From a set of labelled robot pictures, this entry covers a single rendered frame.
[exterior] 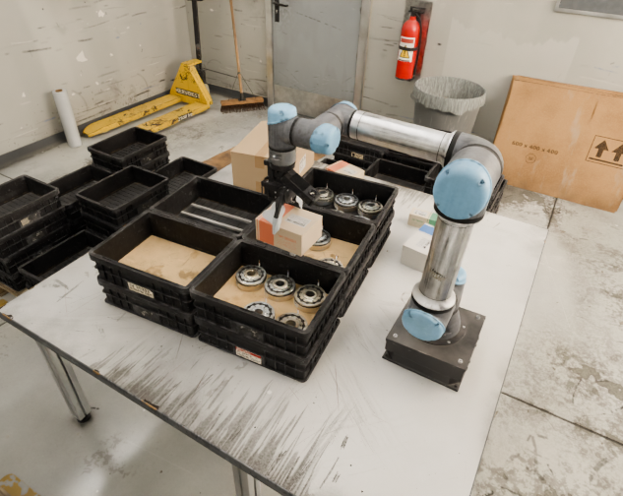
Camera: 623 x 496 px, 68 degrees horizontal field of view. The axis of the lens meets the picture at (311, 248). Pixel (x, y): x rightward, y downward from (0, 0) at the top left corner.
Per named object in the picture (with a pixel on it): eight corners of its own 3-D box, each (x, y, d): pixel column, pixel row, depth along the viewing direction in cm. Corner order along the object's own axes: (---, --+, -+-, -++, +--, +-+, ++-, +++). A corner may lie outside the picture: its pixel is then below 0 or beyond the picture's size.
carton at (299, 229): (321, 235, 143) (322, 216, 139) (301, 256, 135) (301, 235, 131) (278, 219, 150) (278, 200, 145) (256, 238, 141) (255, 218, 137)
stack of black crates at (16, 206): (49, 238, 286) (24, 173, 258) (82, 255, 274) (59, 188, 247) (-16, 275, 258) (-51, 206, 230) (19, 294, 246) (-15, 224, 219)
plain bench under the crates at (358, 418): (505, 334, 255) (549, 229, 212) (397, 667, 143) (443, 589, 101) (264, 240, 315) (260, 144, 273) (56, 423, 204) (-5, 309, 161)
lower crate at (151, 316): (243, 286, 175) (241, 262, 167) (195, 341, 153) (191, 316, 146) (157, 257, 187) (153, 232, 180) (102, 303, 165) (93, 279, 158)
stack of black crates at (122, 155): (147, 184, 341) (135, 125, 314) (177, 195, 330) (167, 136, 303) (102, 209, 314) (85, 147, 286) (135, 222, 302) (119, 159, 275)
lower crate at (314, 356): (342, 322, 162) (344, 296, 155) (305, 387, 140) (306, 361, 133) (243, 286, 175) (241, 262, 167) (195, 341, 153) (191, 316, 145)
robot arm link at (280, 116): (288, 115, 114) (260, 107, 117) (288, 155, 121) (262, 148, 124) (304, 105, 119) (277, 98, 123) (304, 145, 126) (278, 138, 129)
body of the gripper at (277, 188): (276, 188, 140) (275, 152, 132) (300, 196, 136) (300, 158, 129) (261, 200, 134) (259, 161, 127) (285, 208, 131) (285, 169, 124)
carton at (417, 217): (463, 232, 208) (466, 221, 204) (460, 239, 203) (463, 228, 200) (410, 217, 216) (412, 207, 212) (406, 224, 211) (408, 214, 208)
